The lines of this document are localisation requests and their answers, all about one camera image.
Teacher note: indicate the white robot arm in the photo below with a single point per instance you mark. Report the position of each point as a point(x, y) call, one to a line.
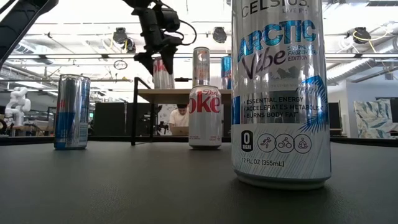
point(17, 105)

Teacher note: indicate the blue silver Red Bull can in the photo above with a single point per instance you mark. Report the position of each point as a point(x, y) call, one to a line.
point(226, 72)
point(72, 112)

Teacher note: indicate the black tripod stand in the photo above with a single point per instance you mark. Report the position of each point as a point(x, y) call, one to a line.
point(154, 119)

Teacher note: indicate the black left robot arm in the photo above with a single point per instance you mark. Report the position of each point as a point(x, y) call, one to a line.
point(21, 18)

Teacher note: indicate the Diet Coke can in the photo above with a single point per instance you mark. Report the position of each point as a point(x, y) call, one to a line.
point(205, 118)
point(160, 79)

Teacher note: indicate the long ceiling light fixture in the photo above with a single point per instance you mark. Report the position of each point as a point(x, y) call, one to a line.
point(124, 56)

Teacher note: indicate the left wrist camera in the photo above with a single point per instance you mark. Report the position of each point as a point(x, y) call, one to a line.
point(170, 20)

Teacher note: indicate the black ceiling device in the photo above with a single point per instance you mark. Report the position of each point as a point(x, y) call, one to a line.
point(120, 35)
point(360, 35)
point(219, 35)

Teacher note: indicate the leaf print panel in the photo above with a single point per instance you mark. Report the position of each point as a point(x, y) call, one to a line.
point(163, 113)
point(373, 118)

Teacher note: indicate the person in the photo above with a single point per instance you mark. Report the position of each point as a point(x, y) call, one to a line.
point(178, 116)

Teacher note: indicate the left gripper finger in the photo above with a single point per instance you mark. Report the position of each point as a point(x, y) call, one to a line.
point(168, 59)
point(146, 59)

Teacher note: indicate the Celsius Arctic Vibe can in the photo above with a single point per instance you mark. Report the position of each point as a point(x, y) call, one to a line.
point(280, 109)

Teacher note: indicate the laptop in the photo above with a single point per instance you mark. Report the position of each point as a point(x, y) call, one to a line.
point(179, 131)

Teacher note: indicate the wooden shelf with black frame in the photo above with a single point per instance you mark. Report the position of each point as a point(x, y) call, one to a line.
point(161, 96)

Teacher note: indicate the black monitor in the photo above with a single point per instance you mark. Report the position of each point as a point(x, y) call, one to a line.
point(335, 115)

